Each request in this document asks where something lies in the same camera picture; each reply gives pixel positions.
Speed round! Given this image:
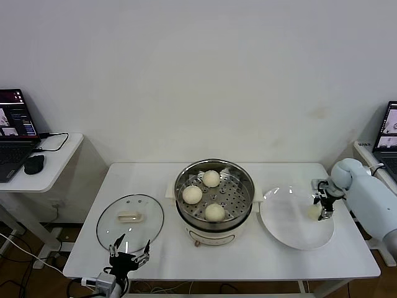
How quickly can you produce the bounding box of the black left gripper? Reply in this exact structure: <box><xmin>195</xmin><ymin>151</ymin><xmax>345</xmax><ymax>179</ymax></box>
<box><xmin>107</xmin><ymin>233</ymin><xmax>152</xmax><ymax>279</ymax></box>

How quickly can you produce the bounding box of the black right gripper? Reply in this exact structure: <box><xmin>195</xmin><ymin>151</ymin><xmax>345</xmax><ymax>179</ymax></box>
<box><xmin>312</xmin><ymin>191</ymin><xmax>339</xmax><ymax>222</ymax></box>

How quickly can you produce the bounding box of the white steamed baozi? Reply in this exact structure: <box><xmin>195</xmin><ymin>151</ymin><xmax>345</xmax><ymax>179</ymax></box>
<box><xmin>204</xmin><ymin>203</ymin><xmax>226</xmax><ymax>223</ymax></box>
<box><xmin>306</xmin><ymin>204</ymin><xmax>322</xmax><ymax>220</ymax></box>
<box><xmin>202</xmin><ymin>169</ymin><xmax>220</xmax><ymax>189</ymax></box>
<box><xmin>182</xmin><ymin>185</ymin><xmax>203</xmax><ymax>205</ymax></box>

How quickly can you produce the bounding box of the round glass pot lid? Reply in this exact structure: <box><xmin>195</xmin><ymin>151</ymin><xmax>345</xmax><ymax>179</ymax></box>
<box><xmin>96</xmin><ymin>194</ymin><xmax>164</xmax><ymax>255</ymax></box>

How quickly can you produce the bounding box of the stainless steel steamer basket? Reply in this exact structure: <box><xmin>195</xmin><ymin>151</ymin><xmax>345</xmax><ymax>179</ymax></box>
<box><xmin>164</xmin><ymin>158</ymin><xmax>263</xmax><ymax>226</ymax></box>

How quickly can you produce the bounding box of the white round plate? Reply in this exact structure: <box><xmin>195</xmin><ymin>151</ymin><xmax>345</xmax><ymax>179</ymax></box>
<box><xmin>259</xmin><ymin>186</ymin><xmax>336</xmax><ymax>251</ymax></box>

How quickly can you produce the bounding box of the cream electric cooking pot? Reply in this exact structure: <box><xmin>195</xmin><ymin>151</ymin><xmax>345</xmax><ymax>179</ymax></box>
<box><xmin>175</xmin><ymin>198</ymin><xmax>260</xmax><ymax>249</ymax></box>

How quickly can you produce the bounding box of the grey laptop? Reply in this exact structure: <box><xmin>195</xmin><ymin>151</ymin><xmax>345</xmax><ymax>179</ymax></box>
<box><xmin>371</xmin><ymin>100</ymin><xmax>397</xmax><ymax>184</ymax></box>

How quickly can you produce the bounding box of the white side table with mouse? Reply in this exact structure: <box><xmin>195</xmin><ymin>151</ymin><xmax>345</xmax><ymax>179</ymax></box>
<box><xmin>0</xmin><ymin>133</ymin><xmax>84</xmax><ymax>270</ymax></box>

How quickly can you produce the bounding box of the black computer mouse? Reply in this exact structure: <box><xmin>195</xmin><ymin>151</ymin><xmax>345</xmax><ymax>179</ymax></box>
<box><xmin>24</xmin><ymin>155</ymin><xmax>45</xmax><ymax>176</ymax></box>

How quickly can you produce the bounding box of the black laptop purple screen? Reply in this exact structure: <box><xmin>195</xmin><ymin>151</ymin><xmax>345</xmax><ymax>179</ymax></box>
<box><xmin>0</xmin><ymin>88</ymin><xmax>42</xmax><ymax>184</ymax></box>

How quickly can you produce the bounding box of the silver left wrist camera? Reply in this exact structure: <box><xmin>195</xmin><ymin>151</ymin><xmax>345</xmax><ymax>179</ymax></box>
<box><xmin>82</xmin><ymin>273</ymin><xmax>117</xmax><ymax>292</ymax></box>

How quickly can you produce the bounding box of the white floor cable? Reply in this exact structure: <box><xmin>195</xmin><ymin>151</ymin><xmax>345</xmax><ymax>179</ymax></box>
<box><xmin>0</xmin><ymin>232</ymin><xmax>68</xmax><ymax>277</ymax></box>

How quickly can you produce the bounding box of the black laptop power cable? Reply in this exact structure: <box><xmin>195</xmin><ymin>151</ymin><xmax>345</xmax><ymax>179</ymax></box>
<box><xmin>32</xmin><ymin>132</ymin><xmax>69</xmax><ymax>153</ymax></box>

